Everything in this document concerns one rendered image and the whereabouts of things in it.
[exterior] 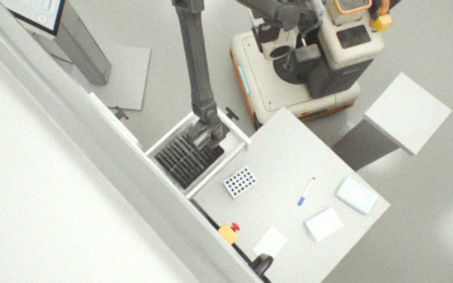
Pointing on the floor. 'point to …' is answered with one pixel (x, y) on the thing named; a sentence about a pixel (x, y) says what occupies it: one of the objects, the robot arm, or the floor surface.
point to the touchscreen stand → (103, 64)
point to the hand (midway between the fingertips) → (216, 141)
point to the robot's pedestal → (390, 126)
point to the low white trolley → (289, 200)
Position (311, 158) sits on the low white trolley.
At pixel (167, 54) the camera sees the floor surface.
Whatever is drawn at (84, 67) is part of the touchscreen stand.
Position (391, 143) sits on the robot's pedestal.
